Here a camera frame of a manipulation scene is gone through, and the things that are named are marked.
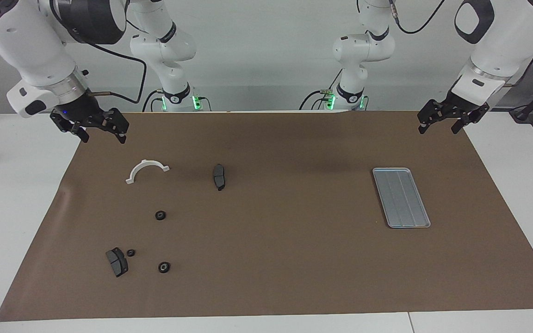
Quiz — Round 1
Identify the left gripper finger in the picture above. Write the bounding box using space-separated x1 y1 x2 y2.
417 99 447 135
452 104 490 135

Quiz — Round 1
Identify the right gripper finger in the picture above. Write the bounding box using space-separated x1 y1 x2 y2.
50 111 90 143
102 108 130 144

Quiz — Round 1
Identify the silver metal tray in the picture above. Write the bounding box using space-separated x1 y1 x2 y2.
372 167 432 229

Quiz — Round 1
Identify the white semicircular plastic clamp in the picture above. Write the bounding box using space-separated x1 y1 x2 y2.
125 159 171 185

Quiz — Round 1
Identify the short dark brake pad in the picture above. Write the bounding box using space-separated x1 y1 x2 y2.
105 247 129 278

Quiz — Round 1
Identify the brown paper mat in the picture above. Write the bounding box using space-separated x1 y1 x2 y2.
0 110 533 322

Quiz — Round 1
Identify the black base power cable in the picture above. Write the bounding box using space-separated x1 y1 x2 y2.
299 69 343 111
143 89 163 112

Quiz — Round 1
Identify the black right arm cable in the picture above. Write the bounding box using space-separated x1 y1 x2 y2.
50 0 148 105

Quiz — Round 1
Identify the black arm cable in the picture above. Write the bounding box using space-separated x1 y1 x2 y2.
387 0 533 88
50 0 148 105

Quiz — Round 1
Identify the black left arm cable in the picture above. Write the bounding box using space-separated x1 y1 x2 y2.
387 0 533 88

